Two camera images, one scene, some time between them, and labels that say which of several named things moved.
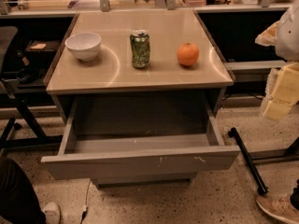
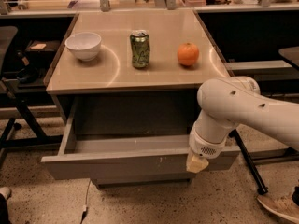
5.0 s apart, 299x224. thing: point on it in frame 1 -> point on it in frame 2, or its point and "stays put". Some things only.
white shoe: x=51 y=212 -> x=5 y=190
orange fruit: x=188 y=54 stays put
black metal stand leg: x=262 y=189 stays put
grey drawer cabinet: x=130 y=127 stays put
